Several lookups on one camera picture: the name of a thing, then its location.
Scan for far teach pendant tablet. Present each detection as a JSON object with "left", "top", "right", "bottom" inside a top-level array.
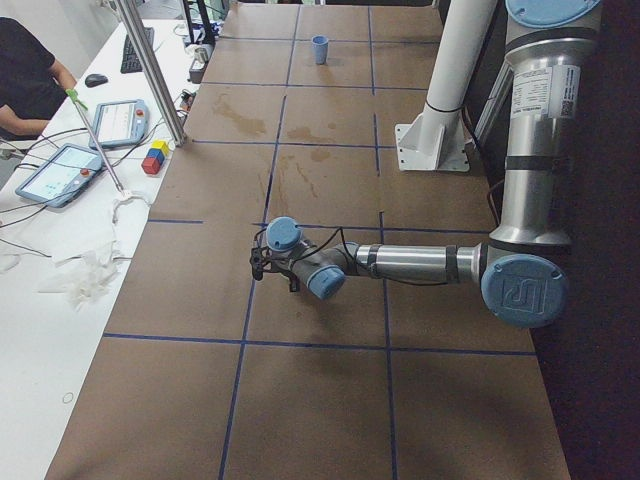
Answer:
[{"left": 93, "top": 99, "right": 148, "bottom": 149}]

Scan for red blue yellow cube stack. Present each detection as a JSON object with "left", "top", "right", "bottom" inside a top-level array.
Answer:
[{"left": 141, "top": 140, "right": 170, "bottom": 175}]

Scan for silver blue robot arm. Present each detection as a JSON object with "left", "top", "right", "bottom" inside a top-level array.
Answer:
[{"left": 250, "top": 1, "right": 603, "bottom": 328}]

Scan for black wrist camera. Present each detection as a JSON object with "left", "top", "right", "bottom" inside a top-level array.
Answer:
[{"left": 249, "top": 246, "right": 273, "bottom": 281}]

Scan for person in black shirt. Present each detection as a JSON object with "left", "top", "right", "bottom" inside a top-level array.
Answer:
[{"left": 1, "top": 17, "right": 77, "bottom": 140}]

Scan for black keyboard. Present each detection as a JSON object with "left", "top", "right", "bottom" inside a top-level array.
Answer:
[{"left": 120, "top": 27, "right": 155, "bottom": 74}]

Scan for black computer mouse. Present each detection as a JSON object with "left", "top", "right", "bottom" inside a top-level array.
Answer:
[{"left": 84, "top": 74, "right": 108, "bottom": 88}]

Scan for teach pendant tablet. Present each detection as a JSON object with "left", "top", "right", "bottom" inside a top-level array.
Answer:
[
  {"left": 15, "top": 144, "right": 103, "bottom": 208},
  {"left": 93, "top": 99, "right": 148, "bottom": 149}
]

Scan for black camera cable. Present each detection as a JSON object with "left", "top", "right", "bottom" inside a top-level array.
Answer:
[{"left": 252, "top": 227, "right": 451, "bottom": 287}]

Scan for light blue plastic cup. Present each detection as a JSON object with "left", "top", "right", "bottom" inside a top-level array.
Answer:
[{"left": 311, "top": 35, "right": 329, "bottom": 65}]

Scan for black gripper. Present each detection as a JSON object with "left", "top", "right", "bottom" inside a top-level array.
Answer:
[{"left": 281, "top": 267, "right": 300, "bottom": 293}]

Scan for steel cylinder weight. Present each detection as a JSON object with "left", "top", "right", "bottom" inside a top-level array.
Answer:
[{"left": 194, "top": 44, "right": 214, "bottom": 64}]

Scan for aluminium frame post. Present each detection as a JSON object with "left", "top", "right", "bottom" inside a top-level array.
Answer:
[{"left": 115, "top": 0, "right": 186, "bottom": 147}]

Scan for near teach pendant tablet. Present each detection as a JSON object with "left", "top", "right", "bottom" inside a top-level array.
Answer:
[{"left": 15, "top": 144, "right": 103, "bottom": 208}]

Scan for thin metal rod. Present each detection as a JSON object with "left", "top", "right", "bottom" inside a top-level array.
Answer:
[{"left": 71, "top": 101, "right": 125, "bottom": 195}]

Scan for crumpled white tissues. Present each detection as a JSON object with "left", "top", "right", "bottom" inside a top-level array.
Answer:
[{"left": 37, "top": 190, "right": 151, "bottom": 310}]

